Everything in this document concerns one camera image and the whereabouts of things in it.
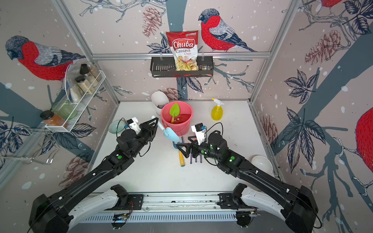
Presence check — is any blue toy rake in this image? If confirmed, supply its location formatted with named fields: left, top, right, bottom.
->
left=173, top=142, right=185, bottom=167

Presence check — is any black wall basket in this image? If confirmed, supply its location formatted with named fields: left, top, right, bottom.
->
left=150, top=56, right=214, bottom=78

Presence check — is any pink plastic bucket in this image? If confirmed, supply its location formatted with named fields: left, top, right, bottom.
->
left=161, top=101, right=193, bottom=136

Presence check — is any light blue toy trowel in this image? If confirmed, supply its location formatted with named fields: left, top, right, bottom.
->
left=157, top=121, right=180, bottom=143

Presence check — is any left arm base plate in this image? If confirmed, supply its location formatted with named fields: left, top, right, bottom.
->
left=106, top=194, right=144, bottom=211

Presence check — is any white wire wall shelf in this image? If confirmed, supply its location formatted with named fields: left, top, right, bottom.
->
left=46, top=59, right=106, bottom=133

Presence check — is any green toy spade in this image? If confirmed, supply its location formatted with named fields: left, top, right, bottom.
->
left=169, top=103, right=180, bottom=124

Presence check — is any chrome wire rack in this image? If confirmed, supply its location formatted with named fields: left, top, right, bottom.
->
left=1, top=125, right=61, bottom=165

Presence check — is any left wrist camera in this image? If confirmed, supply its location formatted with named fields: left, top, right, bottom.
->
left=126, top=117, right=140, bottom=134

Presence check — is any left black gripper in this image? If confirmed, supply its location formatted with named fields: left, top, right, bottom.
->
left=130, top=117, right=158, bottom=157

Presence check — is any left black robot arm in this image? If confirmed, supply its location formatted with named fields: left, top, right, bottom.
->
left=29, top=116, right=158, bottom=233

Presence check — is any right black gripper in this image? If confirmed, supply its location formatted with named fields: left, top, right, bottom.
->
left=177, top=135, right=221, bottom=163

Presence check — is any light green bowl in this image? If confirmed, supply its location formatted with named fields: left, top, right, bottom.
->
left=108, top=120, right=126, bottom=134

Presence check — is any black lid spice jar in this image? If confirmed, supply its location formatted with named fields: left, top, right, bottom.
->
left=80, top=64, right=101, bottom=87
left=75, top=76, right=95, bottom=95

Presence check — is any Chuba cassava chips bag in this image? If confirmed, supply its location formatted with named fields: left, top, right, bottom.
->
left=166, top=31, right=198, bottom=71

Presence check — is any white slanted cup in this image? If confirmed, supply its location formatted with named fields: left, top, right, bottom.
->
left=151, top=91, right=169, bottom=116

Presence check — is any orange sauce jar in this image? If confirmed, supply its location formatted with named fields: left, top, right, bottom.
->
left=40, top=110, right=68, bottom=127

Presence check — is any purple toy fork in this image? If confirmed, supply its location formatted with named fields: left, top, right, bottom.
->
left=190, top=154, right=203, bottom=164

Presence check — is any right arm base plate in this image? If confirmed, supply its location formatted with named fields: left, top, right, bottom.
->
left=217, top=193, right=257, bottom=211

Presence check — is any horizontal aluminium bar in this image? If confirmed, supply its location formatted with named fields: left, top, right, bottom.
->
left=91, top=51, right=272, bottom=61

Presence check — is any yellow spray bottle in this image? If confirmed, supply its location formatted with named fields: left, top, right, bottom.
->
left=211, top=98, right=224, bottom=121

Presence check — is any white bowl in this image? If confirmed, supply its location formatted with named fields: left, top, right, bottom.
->
left=251, top=155, right=274, bottom=175

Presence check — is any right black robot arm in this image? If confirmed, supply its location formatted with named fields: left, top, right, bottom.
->
left=176, top=131, right=319, bottom=233

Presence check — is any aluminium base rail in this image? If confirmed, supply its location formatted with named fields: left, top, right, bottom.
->
left=58, top=190, right=304, bottom=213

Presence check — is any red toy shovel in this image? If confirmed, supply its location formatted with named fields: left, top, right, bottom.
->
left=173, top=114, right=191, bottom=124

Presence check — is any green glass bowl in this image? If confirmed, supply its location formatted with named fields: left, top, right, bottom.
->
left=51, top=100, right=77, bottom=120

